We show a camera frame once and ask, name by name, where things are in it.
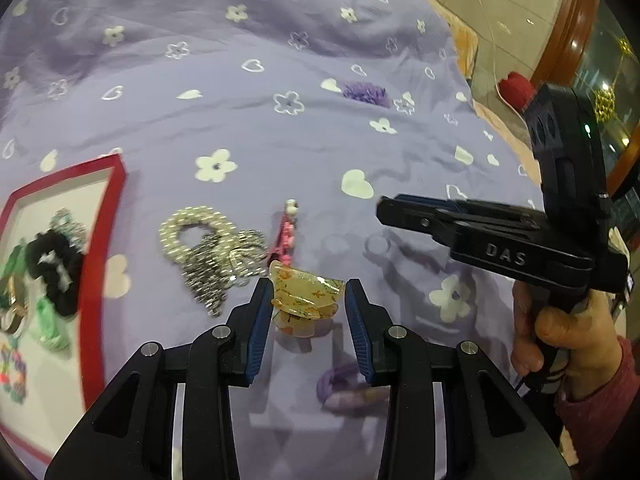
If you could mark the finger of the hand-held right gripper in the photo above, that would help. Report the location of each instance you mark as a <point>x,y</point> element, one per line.
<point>450,205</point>
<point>410,217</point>

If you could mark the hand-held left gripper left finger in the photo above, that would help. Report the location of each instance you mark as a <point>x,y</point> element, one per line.
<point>257,330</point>

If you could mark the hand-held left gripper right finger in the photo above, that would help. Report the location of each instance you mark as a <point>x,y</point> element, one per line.
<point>360,330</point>

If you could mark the amber hair claw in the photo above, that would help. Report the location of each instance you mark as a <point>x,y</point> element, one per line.
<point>300,292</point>

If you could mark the red shallow box tray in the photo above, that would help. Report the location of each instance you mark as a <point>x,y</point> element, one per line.
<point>75,240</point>

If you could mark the mint green hair claw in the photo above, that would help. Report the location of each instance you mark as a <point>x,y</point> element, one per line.
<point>50,322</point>

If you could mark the black scrunchie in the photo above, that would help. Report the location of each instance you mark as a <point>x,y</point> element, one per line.
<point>57,270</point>

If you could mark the person's right forearm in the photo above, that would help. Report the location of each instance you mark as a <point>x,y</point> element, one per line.
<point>605,400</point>

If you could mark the person's right hand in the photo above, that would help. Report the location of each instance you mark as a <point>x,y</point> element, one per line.
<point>575,340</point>

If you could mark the purple bow hair clip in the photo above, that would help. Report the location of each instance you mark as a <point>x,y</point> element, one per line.
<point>345,390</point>

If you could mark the peach bed sheet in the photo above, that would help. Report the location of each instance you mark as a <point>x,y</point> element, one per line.
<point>505,130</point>

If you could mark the golden hanging ornament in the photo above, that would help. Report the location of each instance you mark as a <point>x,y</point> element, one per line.
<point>607,100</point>

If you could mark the pink hair clip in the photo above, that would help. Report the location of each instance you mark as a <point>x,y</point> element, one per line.
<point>286,235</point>

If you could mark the orange blanket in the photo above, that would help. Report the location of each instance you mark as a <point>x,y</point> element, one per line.
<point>462,45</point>

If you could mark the purple flower print duvet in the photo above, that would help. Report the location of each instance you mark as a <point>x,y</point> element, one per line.
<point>250,110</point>

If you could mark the brown wooden frame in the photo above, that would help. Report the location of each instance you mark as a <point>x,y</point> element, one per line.
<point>565,25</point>

